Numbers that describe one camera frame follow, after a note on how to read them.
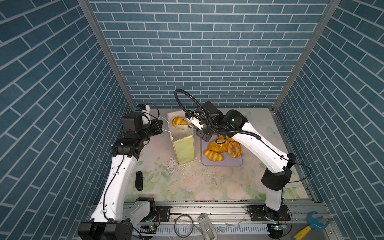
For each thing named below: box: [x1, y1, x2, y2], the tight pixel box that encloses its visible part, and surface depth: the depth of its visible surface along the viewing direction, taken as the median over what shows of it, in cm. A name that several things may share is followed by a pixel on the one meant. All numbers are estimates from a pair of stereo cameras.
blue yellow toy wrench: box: [293, 211, 330, 240], surface depth 71 cm
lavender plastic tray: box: [201, 139, 243, 167], surface depth 93 cm
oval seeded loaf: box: [207, 137, 231, 153], surface depth 96 cm
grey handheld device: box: [198, 214, 218, 240], surface depth 69 cm
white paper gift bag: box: [167, 110, 196, 165], surface depth 79 cm
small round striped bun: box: [171, 116, 188, 130], surface depth 79 cm
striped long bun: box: [203, 149, 224, 162], surface depth 93 cm
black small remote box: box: [135, 171, 143, 192], surface depth 83 cm
